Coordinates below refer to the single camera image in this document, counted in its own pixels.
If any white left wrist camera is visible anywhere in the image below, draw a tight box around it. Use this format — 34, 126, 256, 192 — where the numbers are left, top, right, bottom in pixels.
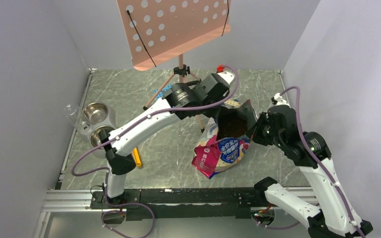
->
216, 64, 235, 87

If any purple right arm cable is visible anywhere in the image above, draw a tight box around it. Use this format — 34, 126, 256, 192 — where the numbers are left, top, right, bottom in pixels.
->
253, 86, 367, 238

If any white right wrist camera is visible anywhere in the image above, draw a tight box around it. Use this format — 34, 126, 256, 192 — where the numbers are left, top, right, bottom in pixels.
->
271, 93, 291, 108

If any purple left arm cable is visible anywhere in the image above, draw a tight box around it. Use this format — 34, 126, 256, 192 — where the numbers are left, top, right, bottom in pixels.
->
71, 64, 240, 238

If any pink music stand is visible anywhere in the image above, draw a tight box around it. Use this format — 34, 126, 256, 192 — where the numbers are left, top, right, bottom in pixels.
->
116, 0, 232, 134

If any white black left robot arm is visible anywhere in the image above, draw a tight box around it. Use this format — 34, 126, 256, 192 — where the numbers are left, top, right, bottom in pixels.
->
99, 71, 238, 208

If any pink pet food bag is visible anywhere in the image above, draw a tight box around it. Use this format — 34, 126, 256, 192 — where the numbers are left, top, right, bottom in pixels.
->
191, 100, 257, 179

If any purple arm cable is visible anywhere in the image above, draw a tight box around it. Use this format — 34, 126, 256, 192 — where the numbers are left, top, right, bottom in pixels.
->
71, 64, 240, 238
253, 86, 367, 238

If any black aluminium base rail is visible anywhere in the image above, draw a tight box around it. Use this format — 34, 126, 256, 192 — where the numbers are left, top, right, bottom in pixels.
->
42, 187, 313, 221

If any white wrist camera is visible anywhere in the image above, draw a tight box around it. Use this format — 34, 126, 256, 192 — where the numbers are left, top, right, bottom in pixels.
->
271, 93, 291, 108
216, 64, 235, 87

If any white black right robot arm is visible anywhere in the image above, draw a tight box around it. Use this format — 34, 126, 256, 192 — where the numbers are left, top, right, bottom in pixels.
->
253, 93, 373, 238

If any yellow plastic scoop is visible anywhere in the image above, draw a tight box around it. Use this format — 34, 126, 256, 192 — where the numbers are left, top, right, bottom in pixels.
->
132, 148, 142, 168

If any toy block car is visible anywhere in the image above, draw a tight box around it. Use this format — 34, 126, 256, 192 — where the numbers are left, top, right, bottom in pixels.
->
223, 100, 241, 109

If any grey double bowl feeder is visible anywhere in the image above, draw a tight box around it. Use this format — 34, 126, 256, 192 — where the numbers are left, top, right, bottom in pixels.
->
77, 102, 117, 148

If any clear water bottle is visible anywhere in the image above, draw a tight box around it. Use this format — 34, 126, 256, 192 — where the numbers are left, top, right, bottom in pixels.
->
63, 104, 90, 133

